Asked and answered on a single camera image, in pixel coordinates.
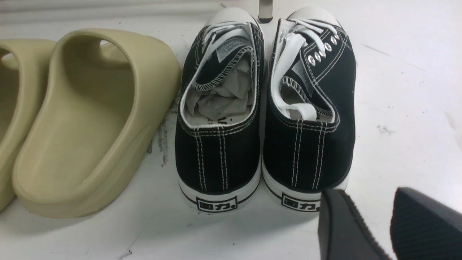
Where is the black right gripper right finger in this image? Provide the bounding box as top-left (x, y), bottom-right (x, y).
top-left (391, 187), bottom-right (462, 260)

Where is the metal shoe rack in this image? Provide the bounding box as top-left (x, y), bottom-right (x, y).
top-left (258, 0), bottom-right (273, 23)

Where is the right black canvas sneaker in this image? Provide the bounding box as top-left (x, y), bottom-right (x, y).
top-left (261, 6), bottom-right (357, 213)

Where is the left olive foam slide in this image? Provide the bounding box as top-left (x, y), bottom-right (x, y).
top-left (0, 39), bottom-right (56, 211)

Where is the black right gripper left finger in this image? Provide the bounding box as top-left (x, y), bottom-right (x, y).
top-left (317, 189), bottom-right (390, 260)

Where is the right olive foam slide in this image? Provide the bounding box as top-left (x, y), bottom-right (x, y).
top-left (13, 29), bottom-right (181, 218)

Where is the left black canvas sneaker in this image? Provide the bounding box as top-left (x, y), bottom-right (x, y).
top-left (175, 7), bottom-right (267, 213)

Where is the black canvas sneaker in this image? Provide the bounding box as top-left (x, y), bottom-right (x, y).
top-left (261, 6), bottom-right (357, 213)
top-left (175, 7), bottom-right (267, 213)

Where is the olive foam slide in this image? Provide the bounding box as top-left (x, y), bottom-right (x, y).
top-left (13, 29), bottom-right (181, 218)
top-left (0, 39), bottom-right (56, 211)

